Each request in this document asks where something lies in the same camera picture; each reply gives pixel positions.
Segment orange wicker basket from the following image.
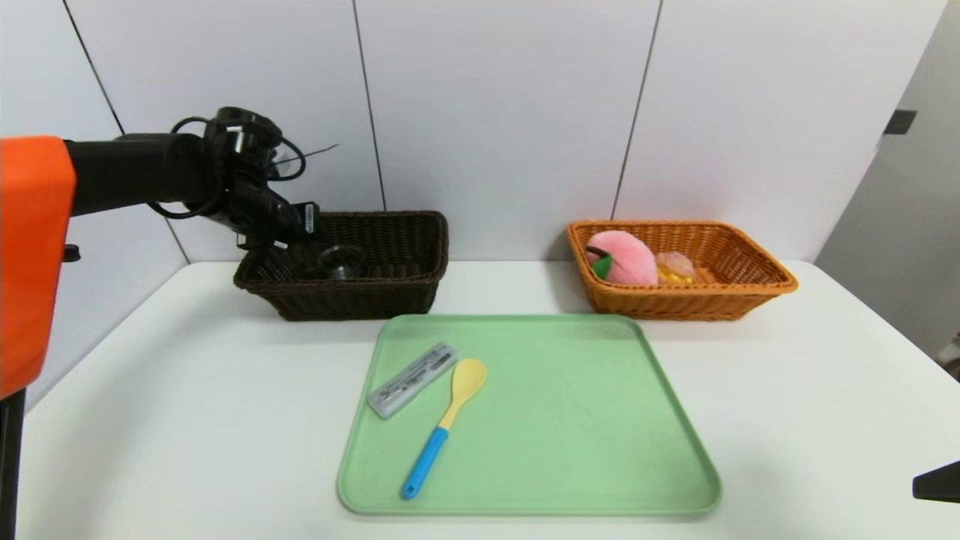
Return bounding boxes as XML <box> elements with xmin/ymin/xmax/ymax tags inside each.
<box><xmin>565</xmin><ymin>220</ymin><xmax>797</xmax><ymax>322</ymax></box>

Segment pink plush peach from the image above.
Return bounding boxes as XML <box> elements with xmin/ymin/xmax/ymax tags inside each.
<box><xmin>585</xmin><ymin>230</ymin><xmax>659</xmax><ymax>287</ymax></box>

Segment cream puff bread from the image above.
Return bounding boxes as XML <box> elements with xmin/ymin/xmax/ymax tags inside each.
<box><xmin>654</xmin><ymin>251</ymin><xmax>698</xmax><ymax>286</ymax></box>

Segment yellow spoon with blue handle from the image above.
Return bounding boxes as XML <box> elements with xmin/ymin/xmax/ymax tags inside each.
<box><xmin>401</xmin><ymin>358</ymin><xmax>488</xmax><ymax>499</ymax></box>

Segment clear plastic compass case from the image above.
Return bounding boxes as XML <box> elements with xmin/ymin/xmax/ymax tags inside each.
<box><xmin>367</xmin><ymin>341</ymin><xmax>459</xmax><ymax>419</ymax></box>

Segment dark brown wicker basket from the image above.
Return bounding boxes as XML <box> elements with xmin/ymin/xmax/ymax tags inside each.
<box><xmin>233</xmin><ymin>211</ymin><xmax>450</xmax><ymax>323</ymax></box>

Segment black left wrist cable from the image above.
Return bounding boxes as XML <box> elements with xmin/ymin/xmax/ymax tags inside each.
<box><xmin>148</xmin><ymin>116</ymin><xmax>340</xmax><ymax>221</ymax></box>

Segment glass cup with black holder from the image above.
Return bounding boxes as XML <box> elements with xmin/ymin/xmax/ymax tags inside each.
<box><xmin>319</xmin><ymin>244</ymin><xmax>368</xmax><ymax>283</ymax></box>

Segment light green plastic tray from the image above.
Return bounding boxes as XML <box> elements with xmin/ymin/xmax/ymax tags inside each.
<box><xmin>337</xmin><ymin>313</ymin><xmax>722</xmax><ymax>515</ymax></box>

